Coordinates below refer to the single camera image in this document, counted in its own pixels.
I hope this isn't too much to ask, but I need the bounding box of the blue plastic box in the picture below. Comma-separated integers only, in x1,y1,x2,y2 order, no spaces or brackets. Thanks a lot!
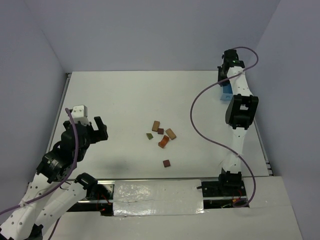
220,83,233,102

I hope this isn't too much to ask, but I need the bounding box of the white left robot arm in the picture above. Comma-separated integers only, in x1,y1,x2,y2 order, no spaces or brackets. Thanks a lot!
0,116,110,240

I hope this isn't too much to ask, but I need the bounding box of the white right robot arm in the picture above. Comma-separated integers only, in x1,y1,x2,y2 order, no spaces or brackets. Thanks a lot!
218,48,259,196

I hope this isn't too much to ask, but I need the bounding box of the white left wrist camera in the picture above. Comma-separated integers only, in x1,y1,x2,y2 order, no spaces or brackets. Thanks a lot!
71,105,90,126

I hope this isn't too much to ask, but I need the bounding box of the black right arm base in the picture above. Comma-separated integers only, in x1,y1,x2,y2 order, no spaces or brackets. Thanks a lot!
196,180,248,210

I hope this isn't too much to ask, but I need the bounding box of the green wood triangle block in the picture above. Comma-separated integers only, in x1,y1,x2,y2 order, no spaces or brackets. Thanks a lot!
146,133,153,140

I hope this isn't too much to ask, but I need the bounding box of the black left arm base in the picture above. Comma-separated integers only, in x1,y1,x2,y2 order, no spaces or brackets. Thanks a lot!
67,180,115,217

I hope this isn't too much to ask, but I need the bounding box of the tan wood rectangular block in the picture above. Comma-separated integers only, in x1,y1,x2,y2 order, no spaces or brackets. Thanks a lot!
165,128,177,140

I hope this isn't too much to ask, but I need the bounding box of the reddish brown wood cube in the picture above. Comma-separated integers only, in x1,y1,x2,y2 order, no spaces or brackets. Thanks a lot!
163,159,171,168

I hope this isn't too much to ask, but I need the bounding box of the orange wood arch block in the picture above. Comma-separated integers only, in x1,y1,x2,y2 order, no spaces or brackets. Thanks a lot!
158,135,170,149

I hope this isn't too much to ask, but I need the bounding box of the light wood rectangular block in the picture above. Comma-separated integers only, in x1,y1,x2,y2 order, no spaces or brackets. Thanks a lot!
151,120,160,132

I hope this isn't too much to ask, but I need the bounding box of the silver reflective tape sheet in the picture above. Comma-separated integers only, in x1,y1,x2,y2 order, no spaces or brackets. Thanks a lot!
112,179,205,217

